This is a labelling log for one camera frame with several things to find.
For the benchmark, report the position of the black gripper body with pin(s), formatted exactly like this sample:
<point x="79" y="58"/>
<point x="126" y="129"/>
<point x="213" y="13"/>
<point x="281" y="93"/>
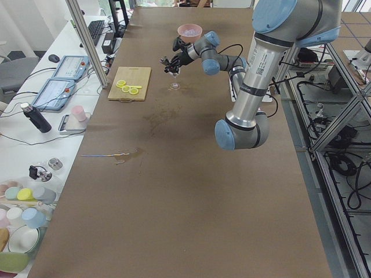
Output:
<point x="182" y="57"/>

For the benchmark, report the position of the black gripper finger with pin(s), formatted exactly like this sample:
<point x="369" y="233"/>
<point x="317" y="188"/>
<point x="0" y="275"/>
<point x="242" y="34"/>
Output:
<point x="170" y="67"/>
<point x="164" y="60"/>

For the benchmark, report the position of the steel jigger cup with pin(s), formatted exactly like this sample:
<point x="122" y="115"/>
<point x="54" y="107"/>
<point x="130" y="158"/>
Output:
<point x="174" y="72"/>

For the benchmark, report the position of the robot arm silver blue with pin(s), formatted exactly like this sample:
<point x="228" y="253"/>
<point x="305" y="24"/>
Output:
<point x="278" y="25"/>

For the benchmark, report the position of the clear wine glass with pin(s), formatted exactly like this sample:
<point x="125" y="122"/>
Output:
<point x="174" y="85"/>

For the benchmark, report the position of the pink bowl of ice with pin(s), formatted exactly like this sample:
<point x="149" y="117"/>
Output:
<point x="190" y="33"/>

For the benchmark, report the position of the bamboo cutting board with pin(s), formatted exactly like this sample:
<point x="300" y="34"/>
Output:
<point x="134" y="76"/>

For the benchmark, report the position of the yellow lemon slice near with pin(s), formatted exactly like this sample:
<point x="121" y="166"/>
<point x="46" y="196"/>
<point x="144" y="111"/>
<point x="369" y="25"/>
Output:
<point x="133" y="91"/>

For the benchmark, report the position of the yellow lemon slice far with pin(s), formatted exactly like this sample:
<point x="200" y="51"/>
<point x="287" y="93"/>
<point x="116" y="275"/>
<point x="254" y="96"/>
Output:
<point x="120" y="83"/>

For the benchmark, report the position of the black power adapter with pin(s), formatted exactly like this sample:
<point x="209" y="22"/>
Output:
<point x="109" y="42"/>

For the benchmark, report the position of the black keyboard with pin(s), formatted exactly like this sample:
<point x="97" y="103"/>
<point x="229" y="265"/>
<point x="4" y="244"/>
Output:
<point x="95" y="29"/>

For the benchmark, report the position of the teach pendant far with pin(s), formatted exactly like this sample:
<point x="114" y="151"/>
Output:
<point x="71" y="67"/>

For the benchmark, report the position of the teach pendant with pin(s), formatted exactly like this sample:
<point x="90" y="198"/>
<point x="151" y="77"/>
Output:
<point x="54" y="94"/>
<point x="71" y="67"/>

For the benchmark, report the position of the pink plastic cup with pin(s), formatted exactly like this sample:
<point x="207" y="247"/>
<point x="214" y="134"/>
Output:
<point x="79" y="113"/>

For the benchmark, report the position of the black computer mouse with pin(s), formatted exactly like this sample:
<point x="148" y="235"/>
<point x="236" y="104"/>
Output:
<point x="53" y="58"/>

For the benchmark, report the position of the kitchen scale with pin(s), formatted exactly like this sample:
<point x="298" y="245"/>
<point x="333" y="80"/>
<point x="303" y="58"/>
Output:
<point x="70" y="125"/>

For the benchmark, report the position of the teach pendant near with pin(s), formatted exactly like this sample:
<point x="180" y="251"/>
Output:
<point x="54" y="94"/>

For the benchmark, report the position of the black thermos bottle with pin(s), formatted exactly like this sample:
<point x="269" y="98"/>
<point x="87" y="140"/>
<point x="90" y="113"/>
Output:
<point x="35" y="117"/>

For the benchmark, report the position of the steel bottle cap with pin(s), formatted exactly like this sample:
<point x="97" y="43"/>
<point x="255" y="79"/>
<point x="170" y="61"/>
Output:
<point x="55" y="164"/>

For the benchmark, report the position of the grey office chair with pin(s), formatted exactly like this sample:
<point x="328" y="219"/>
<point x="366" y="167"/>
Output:
<point x="15" y="72"/>

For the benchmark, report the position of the grey plastic cup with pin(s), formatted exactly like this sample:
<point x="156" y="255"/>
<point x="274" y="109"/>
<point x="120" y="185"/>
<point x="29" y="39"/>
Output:
<point x="44" y="195"/>

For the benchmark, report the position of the yellow plastic cup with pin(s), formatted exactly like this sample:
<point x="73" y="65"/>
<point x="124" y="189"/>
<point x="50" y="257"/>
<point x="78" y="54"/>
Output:
<point x="25" y="194"/>

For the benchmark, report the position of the blue plastic cup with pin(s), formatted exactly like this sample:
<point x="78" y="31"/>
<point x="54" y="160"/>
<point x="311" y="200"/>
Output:
<point x="33" y="218"/>

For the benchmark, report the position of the white bowl green rim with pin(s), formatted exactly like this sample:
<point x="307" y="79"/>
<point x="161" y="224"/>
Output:
<point x="23" y="240"/>

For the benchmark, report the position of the green plate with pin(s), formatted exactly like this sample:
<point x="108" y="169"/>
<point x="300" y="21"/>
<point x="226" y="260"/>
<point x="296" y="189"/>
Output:
<point x="13" y="262"/>

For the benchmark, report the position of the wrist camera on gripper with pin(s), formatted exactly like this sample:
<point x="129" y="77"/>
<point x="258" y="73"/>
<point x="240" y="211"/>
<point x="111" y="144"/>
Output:
<point x="179" y="44"/>

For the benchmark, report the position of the aluminium frame post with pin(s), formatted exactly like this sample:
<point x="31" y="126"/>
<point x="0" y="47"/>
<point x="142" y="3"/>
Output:
<point x="87" y="41"/>

